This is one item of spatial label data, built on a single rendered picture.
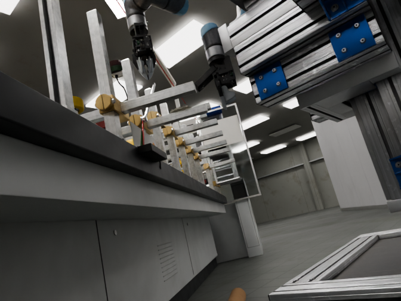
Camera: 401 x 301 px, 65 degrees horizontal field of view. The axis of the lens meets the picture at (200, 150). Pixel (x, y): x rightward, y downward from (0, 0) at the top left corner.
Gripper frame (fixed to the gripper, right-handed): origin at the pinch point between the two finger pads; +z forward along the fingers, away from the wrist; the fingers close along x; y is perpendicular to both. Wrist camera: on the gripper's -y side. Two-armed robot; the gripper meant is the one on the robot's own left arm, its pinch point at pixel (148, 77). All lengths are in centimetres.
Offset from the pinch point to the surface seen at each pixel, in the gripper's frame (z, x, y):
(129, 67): -7.0, -6.0, -3.0
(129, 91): 3.0, -7.7, -3.7
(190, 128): 7, 22, -51
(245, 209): 50, 101, -236
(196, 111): 17.0, 15.3, 0.2
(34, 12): -255, -101, -264
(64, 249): 57, -34, 12
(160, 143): 19.0, 2.0, -26.7
